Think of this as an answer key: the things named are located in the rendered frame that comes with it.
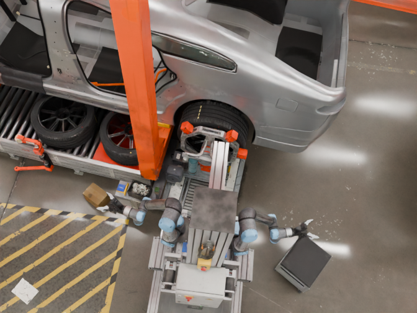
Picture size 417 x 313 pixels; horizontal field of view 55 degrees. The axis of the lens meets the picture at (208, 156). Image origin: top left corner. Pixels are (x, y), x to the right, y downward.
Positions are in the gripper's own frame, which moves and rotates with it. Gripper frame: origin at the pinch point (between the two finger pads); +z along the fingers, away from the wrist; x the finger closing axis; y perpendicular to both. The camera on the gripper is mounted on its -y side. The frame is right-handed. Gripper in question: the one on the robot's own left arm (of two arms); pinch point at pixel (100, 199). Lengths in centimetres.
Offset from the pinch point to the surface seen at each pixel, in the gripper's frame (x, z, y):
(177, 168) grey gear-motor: 94, -26, 73
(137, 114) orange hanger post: 52, -7, -46
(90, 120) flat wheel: 105, 78, 60
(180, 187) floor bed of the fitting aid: 93, -31, 106
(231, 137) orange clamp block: 97, -73, -2
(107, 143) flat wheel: 87, 49, 62
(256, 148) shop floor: 178, -94, 104
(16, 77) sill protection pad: 94, 145, 18
